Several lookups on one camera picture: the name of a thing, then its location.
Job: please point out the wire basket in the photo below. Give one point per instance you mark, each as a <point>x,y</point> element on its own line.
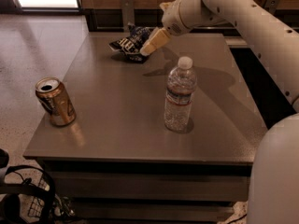
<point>37,204</point>

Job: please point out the left metal wall bracket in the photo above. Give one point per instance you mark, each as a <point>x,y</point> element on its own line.
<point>128,13</point>

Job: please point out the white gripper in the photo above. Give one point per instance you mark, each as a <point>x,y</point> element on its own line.
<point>173,18</point>

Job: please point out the grey drawer cabinet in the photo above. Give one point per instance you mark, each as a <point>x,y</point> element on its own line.
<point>118,162</point>

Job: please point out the clear plastic water bottle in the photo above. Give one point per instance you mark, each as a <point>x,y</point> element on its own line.
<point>180,87</point>

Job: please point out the blue chip bag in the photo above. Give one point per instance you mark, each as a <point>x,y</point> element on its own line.
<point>131,45</point>

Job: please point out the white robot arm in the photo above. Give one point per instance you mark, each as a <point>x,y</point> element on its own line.
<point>274,181</point>

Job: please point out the orange soda can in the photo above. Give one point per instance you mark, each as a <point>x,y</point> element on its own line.
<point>53,96</point>

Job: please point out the black chair frame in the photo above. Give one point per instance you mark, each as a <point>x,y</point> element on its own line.
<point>10,206</point>

